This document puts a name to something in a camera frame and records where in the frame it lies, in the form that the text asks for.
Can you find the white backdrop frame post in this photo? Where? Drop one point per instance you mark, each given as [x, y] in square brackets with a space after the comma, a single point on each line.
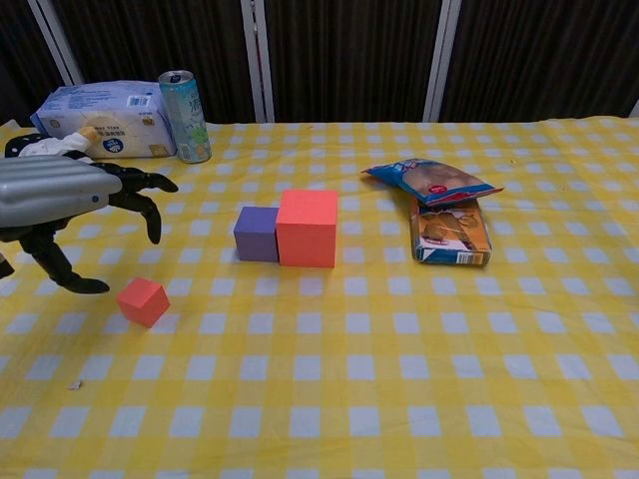
[257, 60]
[55, 40]
[440, 60]

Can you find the blue snack bag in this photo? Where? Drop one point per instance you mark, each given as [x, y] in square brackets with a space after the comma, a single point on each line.
[434, 182]

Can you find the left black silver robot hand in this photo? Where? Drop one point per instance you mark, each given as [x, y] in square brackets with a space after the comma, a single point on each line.
[45, 189]

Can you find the yellow checkered tablecloth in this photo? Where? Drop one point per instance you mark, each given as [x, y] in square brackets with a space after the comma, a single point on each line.
[349, 369]

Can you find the blue white tissue pack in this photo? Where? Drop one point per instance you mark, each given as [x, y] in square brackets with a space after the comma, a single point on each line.
[115, 122]

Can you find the black white plush doll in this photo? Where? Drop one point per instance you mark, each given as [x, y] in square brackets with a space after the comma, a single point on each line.
[50, 144]

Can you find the small red foam cube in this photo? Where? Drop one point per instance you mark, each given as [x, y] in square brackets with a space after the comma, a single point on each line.
[142, 302]

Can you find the large red foam cube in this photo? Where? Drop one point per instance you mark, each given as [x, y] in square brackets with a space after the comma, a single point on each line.
[305, 234]

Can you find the orange snack box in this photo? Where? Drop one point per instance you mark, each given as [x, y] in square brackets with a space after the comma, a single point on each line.
[451, 234]

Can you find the purple foam cube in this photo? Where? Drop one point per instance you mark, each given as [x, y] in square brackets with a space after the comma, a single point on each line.
[255, 237]

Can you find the light green drink can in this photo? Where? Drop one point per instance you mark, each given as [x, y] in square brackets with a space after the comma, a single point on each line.
[187, 120]

